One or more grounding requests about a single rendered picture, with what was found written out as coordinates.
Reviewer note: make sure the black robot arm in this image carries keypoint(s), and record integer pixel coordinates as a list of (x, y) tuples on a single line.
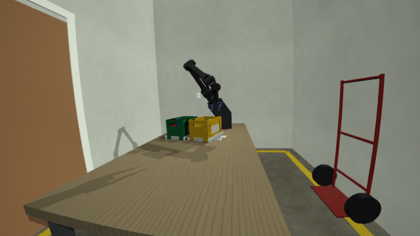
[(207, 92)]

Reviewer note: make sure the green crate with dividers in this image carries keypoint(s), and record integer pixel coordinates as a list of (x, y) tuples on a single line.
[(182, 130)]

